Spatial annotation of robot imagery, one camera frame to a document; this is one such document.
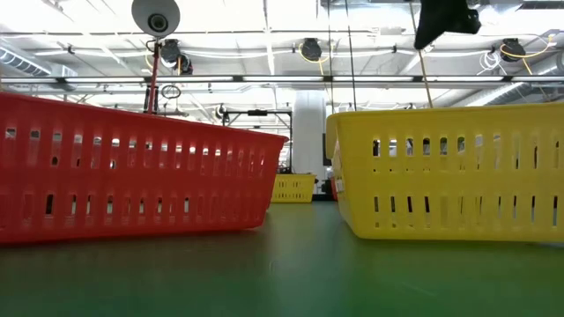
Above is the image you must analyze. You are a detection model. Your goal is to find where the green table mat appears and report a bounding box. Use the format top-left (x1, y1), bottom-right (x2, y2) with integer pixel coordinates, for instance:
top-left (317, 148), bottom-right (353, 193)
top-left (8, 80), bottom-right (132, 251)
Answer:
top-left (0, 200), bottom-right (564, 317)

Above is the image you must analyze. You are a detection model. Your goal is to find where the black ceiling cable reel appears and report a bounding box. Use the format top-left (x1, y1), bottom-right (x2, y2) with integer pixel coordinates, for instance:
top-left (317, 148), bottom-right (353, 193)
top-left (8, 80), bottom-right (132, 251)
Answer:
top-left (159, 38), bottom-right (182, 65)
top-left (501, 37), bottom-right (525, 63)
top-left (301, 37), bottom-right (323, 63)
top-left (177, 53), bottom-right (194, 76)

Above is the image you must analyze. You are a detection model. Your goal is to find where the yellow hanging cable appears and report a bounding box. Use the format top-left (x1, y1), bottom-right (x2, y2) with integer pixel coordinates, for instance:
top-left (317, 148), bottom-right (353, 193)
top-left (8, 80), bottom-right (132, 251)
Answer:
top-left (417, 48), bottom-right (435, 109)

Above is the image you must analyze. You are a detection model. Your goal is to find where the red desk lamp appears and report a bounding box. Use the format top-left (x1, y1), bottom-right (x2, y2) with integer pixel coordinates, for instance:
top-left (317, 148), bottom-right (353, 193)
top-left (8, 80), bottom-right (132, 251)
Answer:
top-left (130, 0), bottom-right (182, 114)

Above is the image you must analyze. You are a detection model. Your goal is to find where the black cable loop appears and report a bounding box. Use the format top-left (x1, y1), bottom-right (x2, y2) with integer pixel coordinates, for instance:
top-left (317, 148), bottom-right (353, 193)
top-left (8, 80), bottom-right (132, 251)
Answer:
top-left (160, 83), bottom-right (182, 100)

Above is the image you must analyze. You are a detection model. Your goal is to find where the black hanging cable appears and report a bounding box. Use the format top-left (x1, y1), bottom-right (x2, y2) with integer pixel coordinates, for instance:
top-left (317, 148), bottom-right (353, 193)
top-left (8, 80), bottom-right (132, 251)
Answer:
top-left (326, 0), bottom-right (336, 114)
top-left (343, 0), bottom-right (359, 111)

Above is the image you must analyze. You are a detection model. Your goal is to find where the white cable coil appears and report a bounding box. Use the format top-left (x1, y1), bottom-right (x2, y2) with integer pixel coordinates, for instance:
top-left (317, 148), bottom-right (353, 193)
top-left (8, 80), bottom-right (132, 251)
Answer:
top-left (478, 50), bottom-right (503, 76)

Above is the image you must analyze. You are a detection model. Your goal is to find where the yellow slotted plastic basket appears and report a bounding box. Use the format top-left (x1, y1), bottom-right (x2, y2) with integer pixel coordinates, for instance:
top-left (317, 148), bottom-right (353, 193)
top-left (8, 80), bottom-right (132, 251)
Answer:
top-left (325, 102), bottom-right (564, 243)
top-left (270, 173), bottom-right (317, 204)

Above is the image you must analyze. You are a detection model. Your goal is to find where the black monitor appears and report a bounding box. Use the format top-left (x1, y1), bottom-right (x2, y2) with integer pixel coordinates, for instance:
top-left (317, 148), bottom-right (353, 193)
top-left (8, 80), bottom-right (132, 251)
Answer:
top-left (322, 133), bottom-right (333, 167)

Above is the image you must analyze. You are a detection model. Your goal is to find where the long ceiling light bar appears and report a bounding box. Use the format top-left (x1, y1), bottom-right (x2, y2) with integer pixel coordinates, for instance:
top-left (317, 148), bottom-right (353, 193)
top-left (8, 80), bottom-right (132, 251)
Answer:
top-left (0, 74), bottom-right (564, 85)

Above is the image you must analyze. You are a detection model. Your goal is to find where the silver ventilation duct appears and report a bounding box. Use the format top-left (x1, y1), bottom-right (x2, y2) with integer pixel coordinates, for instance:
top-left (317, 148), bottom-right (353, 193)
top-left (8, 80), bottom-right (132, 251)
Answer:
top-left (449, 52), bottom-right (564, 109)
top-left (0, 46), bottom-right (78, 92)

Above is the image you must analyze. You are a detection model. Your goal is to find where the black metal frame rig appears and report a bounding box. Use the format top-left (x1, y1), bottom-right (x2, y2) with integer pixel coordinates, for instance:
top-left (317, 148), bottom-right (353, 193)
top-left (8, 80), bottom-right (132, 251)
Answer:
top-left (221, 108), bottom-right (294, 173)

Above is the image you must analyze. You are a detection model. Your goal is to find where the white pillar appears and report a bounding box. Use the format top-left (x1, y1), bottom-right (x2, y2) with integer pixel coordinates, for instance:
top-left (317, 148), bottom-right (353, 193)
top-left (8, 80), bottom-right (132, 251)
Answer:
top-left (292, 90), bottom-right (328, 175)

